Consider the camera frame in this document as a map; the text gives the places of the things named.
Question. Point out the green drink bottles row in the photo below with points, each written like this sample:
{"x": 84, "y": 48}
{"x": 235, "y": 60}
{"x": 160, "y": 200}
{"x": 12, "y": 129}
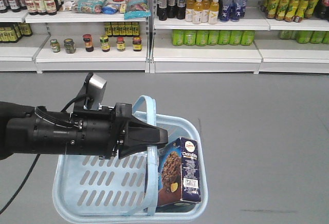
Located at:
{"x": 212, "y": 37}

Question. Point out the yellow green tea bottles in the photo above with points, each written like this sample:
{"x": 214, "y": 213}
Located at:
{"x": 289, "y": 10}

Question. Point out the light blue plastic basket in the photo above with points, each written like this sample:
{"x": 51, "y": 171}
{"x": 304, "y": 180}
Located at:
{"x": 88, "y": 189}

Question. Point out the green pickle jar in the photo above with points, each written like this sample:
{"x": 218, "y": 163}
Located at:
{"x": 69, "y": 46}
{"x": 55, "y": 46}

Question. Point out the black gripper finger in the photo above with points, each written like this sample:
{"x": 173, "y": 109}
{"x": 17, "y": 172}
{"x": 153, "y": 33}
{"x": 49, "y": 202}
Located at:
{"x": 127, "y": 150}
{"x": 141, "y": 134}

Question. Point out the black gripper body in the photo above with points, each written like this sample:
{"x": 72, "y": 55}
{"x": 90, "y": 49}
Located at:
{"x": 99, "y": 130}

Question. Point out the dark blue cookie box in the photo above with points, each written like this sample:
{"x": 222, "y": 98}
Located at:
{"x": 178, "y": 176}

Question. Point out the black drink bottles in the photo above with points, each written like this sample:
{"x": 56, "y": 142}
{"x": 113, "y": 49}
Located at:
{"x": 171, "y": 9}

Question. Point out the red chili sauce jar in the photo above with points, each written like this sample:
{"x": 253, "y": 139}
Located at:
{"x": 137, "y": 43}

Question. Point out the small yellow label bottles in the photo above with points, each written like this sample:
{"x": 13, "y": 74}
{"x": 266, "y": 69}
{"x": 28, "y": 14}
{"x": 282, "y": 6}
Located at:
{"x": 117, "y": 29}

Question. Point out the white supermarket shelf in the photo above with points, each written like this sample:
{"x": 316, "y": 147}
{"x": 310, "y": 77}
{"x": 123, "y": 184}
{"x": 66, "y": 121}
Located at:
{"x": 267, "y": 53}
{"x": 33, "y": 53}

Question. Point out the orange juice bottles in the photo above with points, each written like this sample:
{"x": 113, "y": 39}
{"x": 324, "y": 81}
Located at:
{"x": 202, "y": 11}

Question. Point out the dark red sauce jar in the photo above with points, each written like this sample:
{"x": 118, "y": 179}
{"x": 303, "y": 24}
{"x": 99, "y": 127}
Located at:
{"x": 87, "y": 38}

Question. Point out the snack packets on shelf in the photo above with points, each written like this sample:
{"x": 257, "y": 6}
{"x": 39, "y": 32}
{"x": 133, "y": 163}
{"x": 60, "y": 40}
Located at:
{"x": 130, "y": 8}

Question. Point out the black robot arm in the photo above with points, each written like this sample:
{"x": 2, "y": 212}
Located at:
{"x": 34, "y": 130}

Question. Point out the white supermarket shelf left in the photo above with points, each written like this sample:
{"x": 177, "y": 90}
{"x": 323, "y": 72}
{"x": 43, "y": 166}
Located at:
{"x": 33, "y": 53}

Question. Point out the yellow label sauce jar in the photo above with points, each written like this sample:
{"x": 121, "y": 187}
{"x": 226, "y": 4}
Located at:
{"x": 104, "y": 43}

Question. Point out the blue drink bottles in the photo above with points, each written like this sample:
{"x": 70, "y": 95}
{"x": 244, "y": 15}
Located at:
{"x": 231, "y": 10}

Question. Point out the white supermarket shelf right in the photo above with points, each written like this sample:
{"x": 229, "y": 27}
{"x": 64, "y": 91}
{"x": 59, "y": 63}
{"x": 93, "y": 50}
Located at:
{"x": 267, "y": 53}

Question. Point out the small red lid jar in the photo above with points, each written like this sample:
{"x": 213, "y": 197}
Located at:
{"x": 120, "y": 43}

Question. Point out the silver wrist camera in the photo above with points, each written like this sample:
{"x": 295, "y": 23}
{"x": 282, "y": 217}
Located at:
{"x": 95, "y": 89}

